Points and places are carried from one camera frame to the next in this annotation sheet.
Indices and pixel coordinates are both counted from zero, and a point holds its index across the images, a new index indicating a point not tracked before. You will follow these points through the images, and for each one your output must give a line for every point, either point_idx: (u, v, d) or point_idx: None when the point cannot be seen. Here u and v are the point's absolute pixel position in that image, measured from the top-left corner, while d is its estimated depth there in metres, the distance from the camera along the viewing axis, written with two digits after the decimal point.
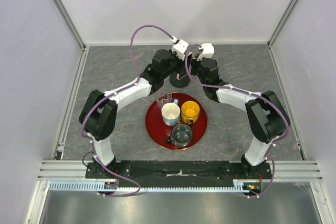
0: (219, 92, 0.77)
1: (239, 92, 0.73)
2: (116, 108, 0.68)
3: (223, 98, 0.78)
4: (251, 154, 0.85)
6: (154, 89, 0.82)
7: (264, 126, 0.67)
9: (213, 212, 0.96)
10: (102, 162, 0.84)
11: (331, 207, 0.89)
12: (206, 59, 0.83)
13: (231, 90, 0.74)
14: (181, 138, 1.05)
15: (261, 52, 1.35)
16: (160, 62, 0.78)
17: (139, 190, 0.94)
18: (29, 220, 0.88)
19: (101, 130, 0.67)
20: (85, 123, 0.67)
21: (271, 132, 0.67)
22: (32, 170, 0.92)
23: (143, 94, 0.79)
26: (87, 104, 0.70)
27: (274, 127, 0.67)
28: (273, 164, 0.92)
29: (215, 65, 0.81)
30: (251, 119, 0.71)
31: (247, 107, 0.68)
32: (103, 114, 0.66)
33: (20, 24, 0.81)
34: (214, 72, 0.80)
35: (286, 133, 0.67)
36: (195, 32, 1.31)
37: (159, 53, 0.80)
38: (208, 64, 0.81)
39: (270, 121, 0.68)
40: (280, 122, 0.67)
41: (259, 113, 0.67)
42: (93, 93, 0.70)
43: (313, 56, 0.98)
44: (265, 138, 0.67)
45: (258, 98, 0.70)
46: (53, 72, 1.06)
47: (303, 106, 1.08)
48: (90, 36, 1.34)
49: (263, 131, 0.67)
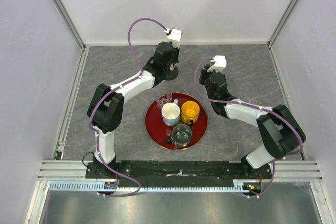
0: (228, 107, 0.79)
1: (249, 106, 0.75)
2: (122, 101, 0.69)
3: (232, 114, 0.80)
4: (253, 158, 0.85)
6: (156, 81, 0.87)
7: (278, 142, 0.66)
9: (213, 212, 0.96)
10: (104, 160, 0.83)
11: (331, 207, 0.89)
12: (214, 75, 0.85)
13: (241, 105, 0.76)
14: (181, 138, 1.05)
15: (261, 52, 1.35)
16: (162, 54, 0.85)
17: (139, 190, 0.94)
18: (29, 220, 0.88)
19: (109, 123, 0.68)
20: (93, 116, 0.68)
21: (286, 148, 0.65)
22: (32, 171, 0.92)
23: (146, 86, 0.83)
26: (94, 97, 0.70)
27: (288, 142, 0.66)
28: (273, 164, 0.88)
29: (224, 81, 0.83)
30: (263, 136, 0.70)
31: (259, 123, 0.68)
32: (111, 107, 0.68)
33: (20, 24, 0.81)
34: (222, 88, 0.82)
35: (301, 149, 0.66)
36: (195, 32, 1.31)
37: (160, 46, 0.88)
38: (217, 80, 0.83)
39: (284, 137, 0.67)
40: (294, 137, 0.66)
41: (272, 129, 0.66)
42: (100, 86, 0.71)
43: (313, 56, 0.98)
44: (281, 155, 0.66)
45: (269, 113, 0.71)
46: (53, 72, 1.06)
47: (303, 106, 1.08)
48: (89, 36, 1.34)
49: (279, 148, 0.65)
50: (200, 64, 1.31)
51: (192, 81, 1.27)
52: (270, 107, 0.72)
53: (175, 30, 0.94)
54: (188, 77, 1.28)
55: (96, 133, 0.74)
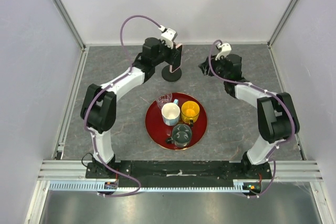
0: (238, 87, 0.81)
1: (256, 89, 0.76)
2: (115, 99, 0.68)
3: (240, 95, 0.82)
4: (253, 153, 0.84)
6: (147, 76, 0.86)
7: (270, 125, 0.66)
9: (213, 212, 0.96)
10: (103, 160, 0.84)
11: (331, 207, 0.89)
12: (231, 55, 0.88)
13: (249, 87, 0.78)
14: (181, 138, 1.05)
15: (261, 52, 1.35)
16: (150, 48, 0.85)
17: (138, 190, 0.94)
18: (29, 220, 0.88)
19: (104, 123, 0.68)
20: (86, 118, 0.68)
21: (277, 133, 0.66)
22: (32, 171, 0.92)
23: (138, 82, 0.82)
26: (86, 99, 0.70)
27: (280, 128, 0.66)
28: (273, 164, 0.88)
29: (239, 61, 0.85)
30: (259, 117, 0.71)
31: (258, 103, 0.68)
32: (104, 106, 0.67)
33: (20, 24, 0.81)
34: (236, 67, 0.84)
35: (290, 138, 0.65)
36: (195, 32, 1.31)
37: (147, 41, 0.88)
38: (232, 59, 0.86)
39: (277, 122, 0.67)
40: (287, 126, 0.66)
41: (269, 110, 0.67)
42: (91, 87, 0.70)
43: (313, 56, 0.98)
44: (269, 137, 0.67)
45: (272, 97, 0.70)
46: (53, 72, 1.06)
47: (303, 106, 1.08)
48: (89, 36, 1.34)
49: (269, 129, 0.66)
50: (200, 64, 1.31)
51: (192, 81, 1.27)
52: (275, 93, 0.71)
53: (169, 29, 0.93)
54: (188, 77, 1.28)
55: (93, 134, 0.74)
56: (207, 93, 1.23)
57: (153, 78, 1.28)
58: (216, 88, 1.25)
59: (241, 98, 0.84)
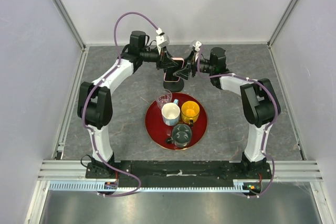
0: (222, 78, 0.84)
1: (239, 78, 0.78)
2: (109, 93, 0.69)
3: (225, 85, 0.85)
4: (249, 149, 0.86)
6: (135, 66, 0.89)
7: (254, 109, 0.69)
9: (213, 212, 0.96)
10: (103, 158, 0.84)
11: (330, 206, 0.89)
12: (216, 48, 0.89)
13: (232, 77, 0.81)
14: (181, 138, 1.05)
15: (261, 52, 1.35)
16: (137, 39, 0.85)
17: (137, 189, 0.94)
18: (29, 220, 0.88)
19: (103, 117, 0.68)
20: (85, 116, 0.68)
21: (261, 115, 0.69)
22: (32, 171, 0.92)
23: (127, 74, 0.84)
26: (80, 97, 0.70)
27: (264, 112, 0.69)
28: (273, 164, 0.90)
29: (223, 54, 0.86)
30: (243, 102, 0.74)
31: (242, 88, 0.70)
32: (99, 102, 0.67)
33: (20, 24, 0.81)
34: (221, 61, 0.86)
35: (274, 119, 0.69)
36: (195, 31, 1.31)
37: (135, 31, 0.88)
38: (217, 52, 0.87)
39: (261, 106, 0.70)
40: (270, 108, 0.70)
41: (252, 96, 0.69)
42: (82, 86, 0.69)
43: (313, 56, 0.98)
44: (254, 120, 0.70)
45: (254, 83, 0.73)
46: (53, 72, 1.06)
47: (303, 106, 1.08)
48: (90, 36, 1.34)
49: (253, 113, 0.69)
50: None
51: (191, 81, 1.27)
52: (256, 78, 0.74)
53: (164, 34, 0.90)
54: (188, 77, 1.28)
55: (92, 131, 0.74)
56: (207, 93, 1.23)
57: (153, 78, 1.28)
58: (216, 88, 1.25)
59: (226, 88, 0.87)
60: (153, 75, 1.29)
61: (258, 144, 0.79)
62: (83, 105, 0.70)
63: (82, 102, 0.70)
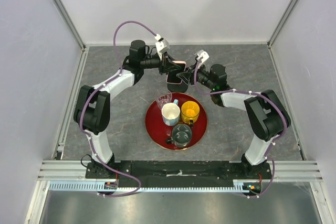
0: (224, 95, 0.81)
1: (240, 93, 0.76)
2: (109, 97, 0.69)
3: (228, 102, 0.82)
4: (251, 152, 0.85)
6: (136, 78, 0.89)
7: (263, 123, 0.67)
9: (213, 212, 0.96)
10: (102, 160, 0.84)
11: (330, 207, 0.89)
12: (215, 65, 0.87)
13: (234, 93, 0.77)
14: (181, 138, 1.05)
15: (261, 52, 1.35)
16: (137, 51, 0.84)
17: (137, 190, 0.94)
18: (29, 220, 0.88)
19: (100, 123, 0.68)
20: (82, 120, 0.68)
21: (271, 128, 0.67)
22: (32, 171, 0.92)
23: (128, 83, 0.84)
26: (79, 99, 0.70)
27: (273, 125, 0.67)
28: (273, 164, 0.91)
29: (224, 72, 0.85)
30: (250, 117, 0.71)
31: (247, 103, 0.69)
32: (98, 106, 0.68)
33: (20, 24, 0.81)
34: (222, 79, 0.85)
35: (284, 131, 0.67)
36: (194, 31, 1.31)
37: (135, 43, 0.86)
38: (217, 71, 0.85)
39: (270, 119, 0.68)
40: (279, 120, 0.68)
41: (258, 110, 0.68)
42: (83, 88, 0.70)
43: (313, 56, 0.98)
44: (265, 135, 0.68)
45: (258, 96, 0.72)
46: (53, 72, 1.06)
47: (303, 106, 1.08)
48: (90, 36, 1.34)
49: (263, 128, 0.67)
50: None
51: None
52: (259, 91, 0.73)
53: (163, 40, 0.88)
54: None
55: (89, 136, 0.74)
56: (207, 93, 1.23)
57: (153, 78, 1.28)
58: None
59: (229, 105, 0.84)
60: (153, 75, 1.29)
61: (262, 150, 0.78)
62: (81, 108, 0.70)
63: (80, 105, 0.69)
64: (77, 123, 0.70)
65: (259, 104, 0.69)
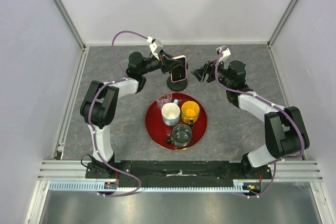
0: (241, 97, 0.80)
1: (262, 101, 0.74)
2: (117, 92, 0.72)
3: (243, 105, 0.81)
4: (254, 156, 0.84)
6: (139, 87, 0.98)
7: (279, 142, 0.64)
9: (213, 212, 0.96)
10: (104, 159, 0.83)
11: (331, 207, 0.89)
12: (235, 62, 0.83)
13: (254, 98, 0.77)
14: (181, 138, 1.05)
15: (261, 52, 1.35)
16: (135, 67, 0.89)
17: (137, 190, 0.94)
18: (29, 220, 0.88)
19: (105, 116, 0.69)
20: (90, 113, 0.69)
21: (286, 150, 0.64)
22: (32, 171, 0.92)
23: (133, 88, 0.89)
26: (87, 93, 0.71)
27: (290, 146, 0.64)
28: (274, 168, 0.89)
29: (243, 69, 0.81)
30: (266, 132, 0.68)
31: (266, 118, 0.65)
32: (107, 99, 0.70)
33: (19, 24, 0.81)
34: (240, 76, 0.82)
35: (300, 155, 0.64)
36: (195, 31, 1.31)
37: (132, 60, 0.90)
38: (236, 66, 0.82)
39: (287, 139, 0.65)
40: (296, 141, 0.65)
41: (277, 127, 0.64)
42: (93, 82, 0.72)
43: (313, 56, 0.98)
44: (279, 155, 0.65)
45: (280, 112, 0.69)
46: (53, 72, 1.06)
47: (303, 106, 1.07)
48: (90, 36, 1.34)
49: (278, 148, 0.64)
50: (200, 64, 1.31)
51: (191, 82, 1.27)
52: (282, 107, 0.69)
53: (155, 40, 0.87)
54: (188, 77, 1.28)
55: (93, 130, 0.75)
56: (207, 93, 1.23)
57: (153, 78, 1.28)
58: (216, 88, 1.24)
59: (244, 108, 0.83)
60: (153, 75, 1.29)
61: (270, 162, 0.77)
62: (90, 101, 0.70)
63: (89, 97, 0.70)
64: (83, 116, 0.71)
65: (279, 120, 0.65)
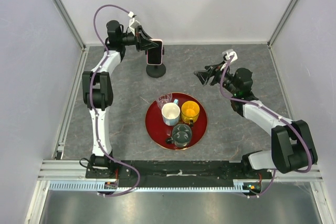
0: (247, 106, 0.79)
1: (268, 113, 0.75)
2: (108, 75, 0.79)
3: (248, 114, 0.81)
4: (255, 158, 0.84)
6: (122, 54, 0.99)
7: (287, 158, 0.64)
9: (213, 212, 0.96)
10: (104, 150, 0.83)
11: (331, 207, 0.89)
12: (241, 70, 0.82)
13: (259, 108, 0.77)
14: (181, 138, 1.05)
15: (260, 52, 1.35)
16: (114, 32, 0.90)
17: (133, 189, 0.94)
18: (29, 220, 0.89)
19: (107, 98, 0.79)
20: (92, 100, 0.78)
21: (293, 165, 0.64)
22: (32, 171, 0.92)
23: (117, 61, 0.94)
26: (83, 85, 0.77)
27: (297, 161, 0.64)
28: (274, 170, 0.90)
29: (250, 78, 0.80)
30: (272, 146, 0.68)
31: (273, 132, 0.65)
32: (102, 85, 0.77)
33: (19, 24, 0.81)
34: (247, 86, 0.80)
35: (307, 170, 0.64)
36: (195, 31, 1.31)
37: (110, 25, 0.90)
38: (243, 76, 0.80)
39: (294, 155, 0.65)
40: (303, 156, 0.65)
41: (285, 142, 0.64)
42: (84, 74, 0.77)
43: (313, 56, 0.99)
44: (285, 170, 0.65)
45: (287, 126, 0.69)
46: (53, 72, 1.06)
47: (304, 106, 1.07)
48: (90, 36, 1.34)
49: (285, 163, 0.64)
50: (200, 64, 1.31)
51: (192, 82, 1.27)
52: (290, 121, 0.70)
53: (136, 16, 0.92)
54: (188, 77, 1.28)
55: (96, 114, 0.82)
56: (207, 93, 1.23)
57: (153, 78, 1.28)
58: (216, 88, 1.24)
59: (248, 117, 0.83)
60: None
61: (270, 164, 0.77)
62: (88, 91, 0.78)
63: (86, 88, 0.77)
64: (86, 104, 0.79)
65: (286, 135, 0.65)
